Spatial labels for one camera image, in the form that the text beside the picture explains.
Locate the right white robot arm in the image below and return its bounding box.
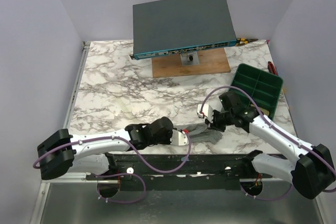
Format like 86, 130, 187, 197
198, 91, 335, 199

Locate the grey striped underwear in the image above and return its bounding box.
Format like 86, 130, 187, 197
176, 123, 223, 144

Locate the grey network switch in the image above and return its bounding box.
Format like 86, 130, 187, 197
130, 0, 237, 60

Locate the cream rolled cloth in tray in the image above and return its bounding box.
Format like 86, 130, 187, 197
260, 108, 270, 116

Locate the green divided plastic tray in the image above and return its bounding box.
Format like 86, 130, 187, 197
231, 63, 283, 119

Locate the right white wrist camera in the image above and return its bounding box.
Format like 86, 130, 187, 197
196, 104, 214, 123

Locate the red black utility knife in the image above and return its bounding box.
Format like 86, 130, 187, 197
268, 61, 278, 76

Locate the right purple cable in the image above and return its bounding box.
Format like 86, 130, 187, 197
199, 85, 336, 201

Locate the brown plywood board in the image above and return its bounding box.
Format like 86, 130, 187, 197
152, 48, 231, 78

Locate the grey metal stand bracket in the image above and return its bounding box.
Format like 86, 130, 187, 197
181, 51, 200, 66

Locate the black metal base rail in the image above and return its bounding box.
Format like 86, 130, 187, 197
86, 154, 259, 191

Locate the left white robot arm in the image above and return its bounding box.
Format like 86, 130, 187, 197
33, 116, 176, 180

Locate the aluminium frame rail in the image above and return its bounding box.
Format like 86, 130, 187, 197
30, 41, 91, 223

